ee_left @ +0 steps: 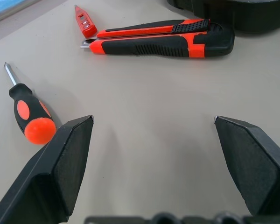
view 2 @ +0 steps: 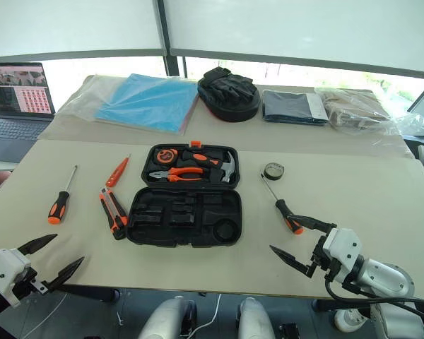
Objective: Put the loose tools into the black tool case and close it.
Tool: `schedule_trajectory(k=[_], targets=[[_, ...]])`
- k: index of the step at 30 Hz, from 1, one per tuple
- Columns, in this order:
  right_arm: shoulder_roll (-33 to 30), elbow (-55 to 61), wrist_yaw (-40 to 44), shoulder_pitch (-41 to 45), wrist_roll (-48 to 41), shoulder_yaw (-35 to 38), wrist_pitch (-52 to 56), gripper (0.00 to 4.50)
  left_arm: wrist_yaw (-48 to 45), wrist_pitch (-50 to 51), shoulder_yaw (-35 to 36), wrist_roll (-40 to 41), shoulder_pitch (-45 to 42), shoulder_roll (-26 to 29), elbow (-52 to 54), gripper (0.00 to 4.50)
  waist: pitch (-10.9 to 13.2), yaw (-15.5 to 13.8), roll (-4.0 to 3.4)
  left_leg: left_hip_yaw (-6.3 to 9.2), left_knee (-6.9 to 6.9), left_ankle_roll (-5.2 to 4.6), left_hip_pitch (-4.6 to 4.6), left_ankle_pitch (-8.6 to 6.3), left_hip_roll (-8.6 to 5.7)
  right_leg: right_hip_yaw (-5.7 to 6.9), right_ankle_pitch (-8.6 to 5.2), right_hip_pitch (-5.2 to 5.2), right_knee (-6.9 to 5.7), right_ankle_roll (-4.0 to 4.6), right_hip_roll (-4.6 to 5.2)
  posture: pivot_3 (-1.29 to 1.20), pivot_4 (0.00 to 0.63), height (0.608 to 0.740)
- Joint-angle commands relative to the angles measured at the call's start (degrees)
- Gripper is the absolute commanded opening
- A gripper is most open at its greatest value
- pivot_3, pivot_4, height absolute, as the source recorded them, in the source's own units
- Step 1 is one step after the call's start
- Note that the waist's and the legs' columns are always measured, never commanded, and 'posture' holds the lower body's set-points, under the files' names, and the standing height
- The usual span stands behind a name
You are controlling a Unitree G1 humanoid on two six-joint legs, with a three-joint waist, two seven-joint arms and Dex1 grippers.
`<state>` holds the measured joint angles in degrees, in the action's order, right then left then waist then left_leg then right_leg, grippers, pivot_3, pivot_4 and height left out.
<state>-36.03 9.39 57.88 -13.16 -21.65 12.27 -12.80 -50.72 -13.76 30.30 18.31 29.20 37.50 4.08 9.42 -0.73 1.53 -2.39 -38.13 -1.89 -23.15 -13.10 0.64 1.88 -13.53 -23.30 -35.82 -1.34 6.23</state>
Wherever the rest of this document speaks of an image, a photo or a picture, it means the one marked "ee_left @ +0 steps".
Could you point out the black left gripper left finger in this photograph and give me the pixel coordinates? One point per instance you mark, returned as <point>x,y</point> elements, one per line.
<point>49,177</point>

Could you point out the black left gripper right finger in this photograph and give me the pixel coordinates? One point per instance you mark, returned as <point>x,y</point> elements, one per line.
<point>254,168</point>

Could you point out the orange black utility knife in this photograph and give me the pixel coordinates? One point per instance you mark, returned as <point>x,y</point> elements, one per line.
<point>154,46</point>

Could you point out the red voltage tester pen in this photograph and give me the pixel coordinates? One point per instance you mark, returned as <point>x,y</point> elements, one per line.
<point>85,23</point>

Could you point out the black tool case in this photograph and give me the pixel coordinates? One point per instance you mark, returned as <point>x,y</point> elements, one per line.
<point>235,16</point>

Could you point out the blue sheets in plastic bag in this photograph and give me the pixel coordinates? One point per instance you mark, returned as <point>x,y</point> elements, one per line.
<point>4,5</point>

